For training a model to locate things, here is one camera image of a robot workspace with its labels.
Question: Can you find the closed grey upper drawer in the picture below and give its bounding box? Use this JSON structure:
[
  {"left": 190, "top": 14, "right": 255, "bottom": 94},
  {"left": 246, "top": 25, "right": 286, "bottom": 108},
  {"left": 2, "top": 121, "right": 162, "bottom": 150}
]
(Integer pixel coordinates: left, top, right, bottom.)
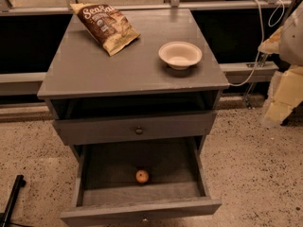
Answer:
[{"left": 53, "top": 111, "right": 216, "bottom": 146}]

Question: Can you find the small orange fruit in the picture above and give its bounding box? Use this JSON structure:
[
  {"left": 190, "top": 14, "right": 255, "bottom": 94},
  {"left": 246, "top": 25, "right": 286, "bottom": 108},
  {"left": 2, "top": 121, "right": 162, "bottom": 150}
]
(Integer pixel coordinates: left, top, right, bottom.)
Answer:
[{"left": 135, "top": 170, "right": 150, "bottom": 183}]

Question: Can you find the white paper bowl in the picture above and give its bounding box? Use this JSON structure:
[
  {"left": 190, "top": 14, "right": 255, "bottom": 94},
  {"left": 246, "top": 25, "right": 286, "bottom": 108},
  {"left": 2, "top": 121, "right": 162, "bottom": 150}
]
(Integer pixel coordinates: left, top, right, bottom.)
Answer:
[{"left": 158, "top": 42, "right": 203, "bottom": 70}]

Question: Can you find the black bar on floor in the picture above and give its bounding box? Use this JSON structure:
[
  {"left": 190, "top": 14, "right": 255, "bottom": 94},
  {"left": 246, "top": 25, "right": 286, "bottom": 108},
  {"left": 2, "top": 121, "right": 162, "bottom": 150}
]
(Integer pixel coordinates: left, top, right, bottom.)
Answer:
[{"left": 0, "top": 175, "right": 26, "bottom": 227}]

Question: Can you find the open grey middle drawer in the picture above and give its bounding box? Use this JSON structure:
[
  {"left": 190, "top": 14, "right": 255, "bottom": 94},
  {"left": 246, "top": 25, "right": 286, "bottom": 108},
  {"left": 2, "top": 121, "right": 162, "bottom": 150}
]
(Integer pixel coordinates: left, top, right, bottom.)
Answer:
[{"left": 61, "top": 137, "right": 222, "bottom": 227}]

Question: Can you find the brown sea salt chip bag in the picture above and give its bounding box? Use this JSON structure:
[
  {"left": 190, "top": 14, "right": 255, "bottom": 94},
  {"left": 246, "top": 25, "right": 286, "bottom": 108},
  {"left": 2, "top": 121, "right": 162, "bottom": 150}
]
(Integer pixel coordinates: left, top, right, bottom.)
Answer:
[{"left": 70, "top": 3, "right": 140, "bottom": 56}]

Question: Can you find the grey metal railing frame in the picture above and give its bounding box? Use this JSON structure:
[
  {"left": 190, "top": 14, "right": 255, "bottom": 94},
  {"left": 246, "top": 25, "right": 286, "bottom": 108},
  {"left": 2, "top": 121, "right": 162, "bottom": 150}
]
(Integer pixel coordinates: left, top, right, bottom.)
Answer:
[{"left": 0, "top": 0, "right": 303, "bottom": 96}]

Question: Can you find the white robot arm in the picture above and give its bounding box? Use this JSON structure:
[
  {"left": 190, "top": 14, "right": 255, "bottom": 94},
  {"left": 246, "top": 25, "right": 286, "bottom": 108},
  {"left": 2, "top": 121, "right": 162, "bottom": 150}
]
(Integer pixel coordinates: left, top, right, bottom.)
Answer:
[{"left": 258, "top": 2, "right": 303, "bottom": 126}]

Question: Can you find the round metal drawer knob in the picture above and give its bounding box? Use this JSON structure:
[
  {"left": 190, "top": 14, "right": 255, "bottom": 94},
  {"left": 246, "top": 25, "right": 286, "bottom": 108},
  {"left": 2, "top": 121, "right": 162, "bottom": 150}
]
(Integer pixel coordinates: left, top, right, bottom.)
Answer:
[{"left": 135, "top": 127, "right": 143, "bottom": 135}]

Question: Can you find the grey wooden drawer cabinet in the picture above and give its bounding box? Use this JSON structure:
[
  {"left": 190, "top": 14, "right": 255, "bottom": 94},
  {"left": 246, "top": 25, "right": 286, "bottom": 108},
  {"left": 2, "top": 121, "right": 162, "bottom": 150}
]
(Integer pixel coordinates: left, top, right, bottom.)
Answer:
[{"left": 38, "top": 9, "right": 228, "bottom": 227}]

